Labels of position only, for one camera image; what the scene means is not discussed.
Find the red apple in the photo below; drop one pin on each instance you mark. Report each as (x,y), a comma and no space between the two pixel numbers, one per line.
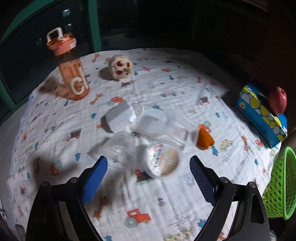
(277,100)

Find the labelled pudding cup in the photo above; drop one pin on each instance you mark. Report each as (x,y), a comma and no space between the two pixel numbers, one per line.
(161,160)

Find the white printed blanket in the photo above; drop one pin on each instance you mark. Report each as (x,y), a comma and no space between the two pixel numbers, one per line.
(161,208)

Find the clear round plastic lid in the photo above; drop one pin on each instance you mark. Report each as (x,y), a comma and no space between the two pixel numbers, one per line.
(152,122)

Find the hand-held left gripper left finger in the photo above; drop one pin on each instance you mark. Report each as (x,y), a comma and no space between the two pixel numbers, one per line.
(94,178)

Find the white foam block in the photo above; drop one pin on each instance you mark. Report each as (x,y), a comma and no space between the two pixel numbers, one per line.
(120,115)

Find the small orange wrapper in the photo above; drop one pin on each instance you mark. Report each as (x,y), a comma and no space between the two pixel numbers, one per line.
(204,140)

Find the cream red-spotted skull toy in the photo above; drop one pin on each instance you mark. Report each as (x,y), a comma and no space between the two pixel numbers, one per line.
(120,67)

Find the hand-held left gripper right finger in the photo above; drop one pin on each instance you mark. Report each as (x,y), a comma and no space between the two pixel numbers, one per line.
(203,178)

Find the clear plastic dessert cup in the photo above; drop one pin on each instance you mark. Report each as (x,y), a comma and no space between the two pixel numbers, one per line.
(120,148)

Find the green plastic mesh basket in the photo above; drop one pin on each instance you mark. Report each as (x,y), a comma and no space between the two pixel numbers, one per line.
(277,185)

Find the blue dotted tissue box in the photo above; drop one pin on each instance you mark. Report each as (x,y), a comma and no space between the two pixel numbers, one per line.
(259,109)

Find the orange water bottle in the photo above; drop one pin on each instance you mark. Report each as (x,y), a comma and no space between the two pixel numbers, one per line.
(71,76)

